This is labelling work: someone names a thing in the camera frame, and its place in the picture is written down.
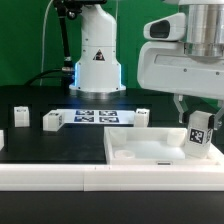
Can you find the white tag base sheet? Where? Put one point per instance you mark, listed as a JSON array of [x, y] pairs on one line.
[[86, 116]]

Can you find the white L-shaped obstacle fence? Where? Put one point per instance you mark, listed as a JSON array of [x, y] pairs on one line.
[[114, 177]]

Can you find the white square tabletop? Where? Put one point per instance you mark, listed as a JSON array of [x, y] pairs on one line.
[[152, 146]]

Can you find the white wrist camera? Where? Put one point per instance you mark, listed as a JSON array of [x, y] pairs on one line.
[[171, 28]]

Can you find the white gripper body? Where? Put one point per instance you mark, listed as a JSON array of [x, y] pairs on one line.
[[163, 66]]

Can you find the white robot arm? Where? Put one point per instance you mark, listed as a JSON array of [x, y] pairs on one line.
[[98, 72]]

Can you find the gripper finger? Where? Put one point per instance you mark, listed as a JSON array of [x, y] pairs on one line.
[[215, 121], [182, 108]]

